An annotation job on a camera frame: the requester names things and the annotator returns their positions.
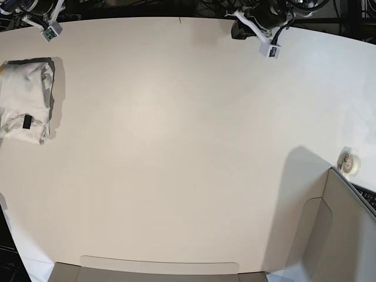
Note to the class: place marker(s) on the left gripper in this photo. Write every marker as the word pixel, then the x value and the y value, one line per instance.
pixel 244 28

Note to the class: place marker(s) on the clear tape roll dispenser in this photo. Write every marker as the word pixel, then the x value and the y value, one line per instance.
pixel 348 163

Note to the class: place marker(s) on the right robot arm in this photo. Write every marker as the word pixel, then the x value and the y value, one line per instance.
pixel 10 10

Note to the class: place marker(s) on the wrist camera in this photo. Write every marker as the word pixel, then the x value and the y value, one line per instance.
pixel 51 32
pixel 269 50

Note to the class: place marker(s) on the white printed t-shirt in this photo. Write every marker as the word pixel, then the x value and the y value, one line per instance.
pixel 26 91

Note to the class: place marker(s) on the grey cardboard box bottom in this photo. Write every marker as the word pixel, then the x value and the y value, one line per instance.
pixel 92 268

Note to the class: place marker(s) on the black keyboard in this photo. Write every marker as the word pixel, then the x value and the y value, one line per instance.
pixel 366 194

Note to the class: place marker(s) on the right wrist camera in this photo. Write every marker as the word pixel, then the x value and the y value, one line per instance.
pixel 51 32

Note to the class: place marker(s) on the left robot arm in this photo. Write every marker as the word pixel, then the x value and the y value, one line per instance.
pixel 267 19

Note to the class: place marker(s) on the grey cardboard box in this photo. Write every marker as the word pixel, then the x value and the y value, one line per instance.
pixel 92 268
pixel 341 244

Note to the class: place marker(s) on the grey cardboard box right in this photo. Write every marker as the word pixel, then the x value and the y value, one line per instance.
pixel 341 244

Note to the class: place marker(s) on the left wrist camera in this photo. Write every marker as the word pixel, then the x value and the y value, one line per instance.
pixel 269 50

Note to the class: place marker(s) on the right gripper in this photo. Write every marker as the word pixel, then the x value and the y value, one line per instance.
pixel 41 13

